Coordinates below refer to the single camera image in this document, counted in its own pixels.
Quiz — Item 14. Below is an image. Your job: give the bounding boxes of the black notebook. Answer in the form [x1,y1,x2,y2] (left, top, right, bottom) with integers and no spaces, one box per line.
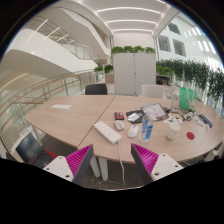
[125,109,146,125]

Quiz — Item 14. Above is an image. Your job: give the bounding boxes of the white cabinet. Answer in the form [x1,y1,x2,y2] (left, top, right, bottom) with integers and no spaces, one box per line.
[112,52,158,96]

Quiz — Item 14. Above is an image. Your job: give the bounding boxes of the ceiling light strips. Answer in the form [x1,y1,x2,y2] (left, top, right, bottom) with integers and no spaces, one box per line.
[94,4,164,34]

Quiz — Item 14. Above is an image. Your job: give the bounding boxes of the green plant row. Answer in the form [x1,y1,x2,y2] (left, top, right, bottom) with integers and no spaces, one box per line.
[110,44,157,56]

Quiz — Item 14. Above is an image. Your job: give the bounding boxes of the open printed booklet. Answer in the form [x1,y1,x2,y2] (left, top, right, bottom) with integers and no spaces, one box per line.
[139,102,170,122]

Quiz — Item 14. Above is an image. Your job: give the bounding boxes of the colourful sticker sheet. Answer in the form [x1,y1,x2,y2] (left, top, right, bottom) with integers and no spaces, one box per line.
[163,113,185,125]

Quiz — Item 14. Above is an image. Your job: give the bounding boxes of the white paper sheet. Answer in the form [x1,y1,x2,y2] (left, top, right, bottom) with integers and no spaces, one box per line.
[50,103,73,111]

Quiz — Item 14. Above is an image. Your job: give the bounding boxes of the white computer mouse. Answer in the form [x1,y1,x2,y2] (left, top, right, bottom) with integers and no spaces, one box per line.
[126,124,140,139]

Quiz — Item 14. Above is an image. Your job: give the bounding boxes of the glass railing wooden handrail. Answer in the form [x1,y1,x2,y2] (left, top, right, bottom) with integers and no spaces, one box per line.
[0,69,98,134]

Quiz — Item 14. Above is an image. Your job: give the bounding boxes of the green tote bag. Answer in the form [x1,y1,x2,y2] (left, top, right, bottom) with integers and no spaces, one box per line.
[178,85,198,112]

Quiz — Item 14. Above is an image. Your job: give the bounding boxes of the green plant hedge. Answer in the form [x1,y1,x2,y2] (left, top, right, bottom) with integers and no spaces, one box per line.
[155,58,224,103]

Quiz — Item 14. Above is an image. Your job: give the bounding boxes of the white power strip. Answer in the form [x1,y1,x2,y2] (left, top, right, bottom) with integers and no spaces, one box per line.
[93,121,123,145]

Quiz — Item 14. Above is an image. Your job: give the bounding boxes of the small red and black box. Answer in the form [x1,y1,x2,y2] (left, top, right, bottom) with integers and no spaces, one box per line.
[114,111,125,121]

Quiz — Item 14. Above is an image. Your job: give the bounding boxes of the small grey-white computer mouse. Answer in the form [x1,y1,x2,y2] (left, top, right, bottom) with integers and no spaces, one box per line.
[113,119,126,131]

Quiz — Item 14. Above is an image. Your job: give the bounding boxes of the white chair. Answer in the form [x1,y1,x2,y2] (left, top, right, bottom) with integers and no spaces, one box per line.
[140,83,167,99]

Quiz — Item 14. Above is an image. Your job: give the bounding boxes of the white mug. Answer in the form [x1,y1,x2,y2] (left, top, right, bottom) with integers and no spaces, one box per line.
[166,122,182,140]

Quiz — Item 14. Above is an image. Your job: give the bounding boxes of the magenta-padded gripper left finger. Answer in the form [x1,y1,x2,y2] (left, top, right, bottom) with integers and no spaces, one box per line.
[42,143,96,187]

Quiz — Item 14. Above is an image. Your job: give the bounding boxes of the potted green plant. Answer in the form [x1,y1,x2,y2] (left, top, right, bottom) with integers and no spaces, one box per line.
[93,65,105,83]
[104,64,115,84]

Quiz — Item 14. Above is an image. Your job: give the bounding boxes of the black chair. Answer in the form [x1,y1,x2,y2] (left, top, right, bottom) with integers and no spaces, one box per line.
[84,83,109,96]

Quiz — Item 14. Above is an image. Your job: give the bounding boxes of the black cable bundle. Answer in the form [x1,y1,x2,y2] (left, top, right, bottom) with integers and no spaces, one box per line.
[179,109,198,123]

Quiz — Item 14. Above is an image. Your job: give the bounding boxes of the dark blue keyboard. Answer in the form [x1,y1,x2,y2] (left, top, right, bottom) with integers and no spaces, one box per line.
[197,113,214,129]

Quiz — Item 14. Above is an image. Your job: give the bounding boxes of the white power strip cable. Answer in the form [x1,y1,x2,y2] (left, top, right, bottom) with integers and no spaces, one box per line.
[117,139,127,188]

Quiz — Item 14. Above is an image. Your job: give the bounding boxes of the white card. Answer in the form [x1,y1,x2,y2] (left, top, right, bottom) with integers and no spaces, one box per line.
[127,112,141,122]

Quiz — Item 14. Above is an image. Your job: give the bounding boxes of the clear water bottle blue label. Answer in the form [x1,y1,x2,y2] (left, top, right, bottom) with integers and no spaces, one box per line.
[138,111,156,144]

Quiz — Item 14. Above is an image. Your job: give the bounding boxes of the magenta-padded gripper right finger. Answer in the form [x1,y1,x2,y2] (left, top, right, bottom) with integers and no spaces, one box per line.
[130,142,185,185]

